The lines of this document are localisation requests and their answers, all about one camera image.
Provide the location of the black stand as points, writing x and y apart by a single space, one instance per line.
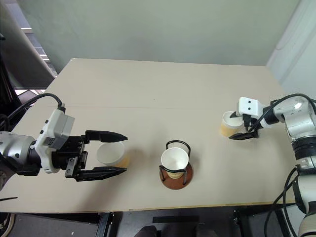
7 93

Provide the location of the black table leg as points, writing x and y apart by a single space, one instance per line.
240 222
103 224

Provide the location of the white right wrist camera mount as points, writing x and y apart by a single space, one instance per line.
249 105

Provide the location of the thin black pointed object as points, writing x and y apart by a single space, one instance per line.
8 198

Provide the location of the white ribbed paper cup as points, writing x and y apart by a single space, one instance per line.
174 159
109 153
228 126

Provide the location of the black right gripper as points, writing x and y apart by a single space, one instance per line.
253 126

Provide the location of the white leaning panel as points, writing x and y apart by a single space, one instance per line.
19 49

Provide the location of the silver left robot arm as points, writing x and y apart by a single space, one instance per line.
14 148

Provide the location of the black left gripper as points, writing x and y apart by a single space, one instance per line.
71 153

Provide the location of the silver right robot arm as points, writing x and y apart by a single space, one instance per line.
300 123

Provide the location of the dark rounded shape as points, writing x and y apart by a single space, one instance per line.
146 232

